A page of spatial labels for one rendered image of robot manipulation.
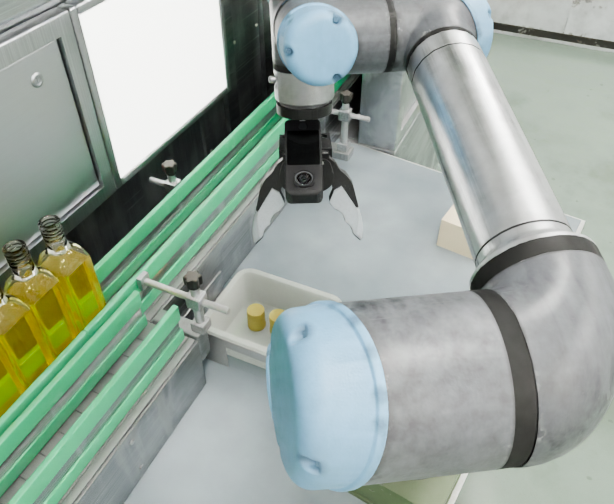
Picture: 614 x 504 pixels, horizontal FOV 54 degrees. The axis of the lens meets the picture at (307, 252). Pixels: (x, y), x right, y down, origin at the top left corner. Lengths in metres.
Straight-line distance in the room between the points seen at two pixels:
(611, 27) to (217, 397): 3.72
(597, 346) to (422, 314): 0.11
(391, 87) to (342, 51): 0.98
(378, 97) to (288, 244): 0.48
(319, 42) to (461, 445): 0.40
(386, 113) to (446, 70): 1.05
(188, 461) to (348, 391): 0.73
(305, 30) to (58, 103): 0.54
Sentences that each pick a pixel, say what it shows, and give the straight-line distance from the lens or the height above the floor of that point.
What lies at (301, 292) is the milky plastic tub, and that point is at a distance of 1.15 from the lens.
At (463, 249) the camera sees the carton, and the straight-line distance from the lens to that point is 1.37.
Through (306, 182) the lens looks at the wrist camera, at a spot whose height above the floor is 1.24.
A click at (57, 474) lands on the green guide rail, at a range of 0.89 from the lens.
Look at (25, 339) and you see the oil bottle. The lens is 0.90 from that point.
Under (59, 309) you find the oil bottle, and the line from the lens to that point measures 0.93.
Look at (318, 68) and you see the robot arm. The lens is 0.61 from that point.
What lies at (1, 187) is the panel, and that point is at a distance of 1.00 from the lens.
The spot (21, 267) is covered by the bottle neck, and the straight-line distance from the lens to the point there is 0.87.
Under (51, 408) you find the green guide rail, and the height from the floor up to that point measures 0.93.
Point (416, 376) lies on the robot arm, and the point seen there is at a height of 1.38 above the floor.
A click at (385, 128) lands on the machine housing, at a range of 1.65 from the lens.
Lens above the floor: 1.67
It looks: 43 degrees down
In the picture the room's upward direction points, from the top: straight up
